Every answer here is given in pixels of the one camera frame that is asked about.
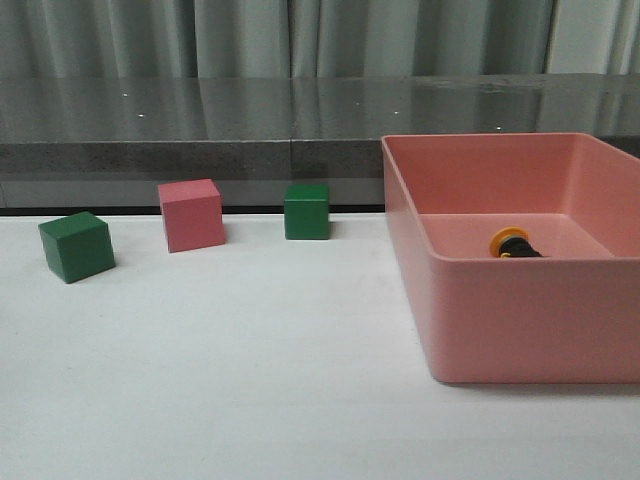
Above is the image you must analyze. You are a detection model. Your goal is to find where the yellow push button switch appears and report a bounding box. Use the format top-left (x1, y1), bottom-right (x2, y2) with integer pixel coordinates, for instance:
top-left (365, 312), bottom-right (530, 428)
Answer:
top-left (489, 226), bottom-right (542, 258)

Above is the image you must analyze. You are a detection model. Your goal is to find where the grey stone ledge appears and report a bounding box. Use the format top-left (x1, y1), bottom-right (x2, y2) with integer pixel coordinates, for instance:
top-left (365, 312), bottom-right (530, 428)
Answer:
top-left (1, 74), bottom-right (639, 214)

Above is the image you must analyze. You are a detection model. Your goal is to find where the pink plastic bin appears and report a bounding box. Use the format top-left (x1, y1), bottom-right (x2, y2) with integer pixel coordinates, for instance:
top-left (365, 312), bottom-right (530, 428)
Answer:
top-left (381, 133), bottom-right (639, 383)

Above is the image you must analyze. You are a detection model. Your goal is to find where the grey curtain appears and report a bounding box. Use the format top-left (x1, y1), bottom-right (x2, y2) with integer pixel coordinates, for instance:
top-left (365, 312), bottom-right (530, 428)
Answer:
top-left (1, 1), bottom-right (639, 79)

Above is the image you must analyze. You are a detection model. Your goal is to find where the green cube left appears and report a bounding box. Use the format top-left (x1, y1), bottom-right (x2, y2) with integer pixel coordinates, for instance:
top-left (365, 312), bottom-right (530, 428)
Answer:
top-left (38, 211), bottom-right (116, 284)

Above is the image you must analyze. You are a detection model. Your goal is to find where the pink cube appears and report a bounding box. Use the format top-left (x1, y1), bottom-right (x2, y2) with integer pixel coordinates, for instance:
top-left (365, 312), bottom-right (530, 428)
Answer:
top-left (158, 179), bottom-right (226, 253)

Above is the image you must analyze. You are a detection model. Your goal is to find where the green cube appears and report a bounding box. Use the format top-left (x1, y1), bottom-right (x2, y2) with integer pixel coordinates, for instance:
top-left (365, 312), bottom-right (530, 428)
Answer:
top-left (38, 211), bottom-right (116, 284)
top-left (284, 184), bottom-right (330, 240)

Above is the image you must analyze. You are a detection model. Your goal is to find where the green cube centre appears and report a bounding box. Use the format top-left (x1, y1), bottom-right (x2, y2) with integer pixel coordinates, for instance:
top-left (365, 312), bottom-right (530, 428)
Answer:
top-left (284, 184), bottom-right (330, 240)

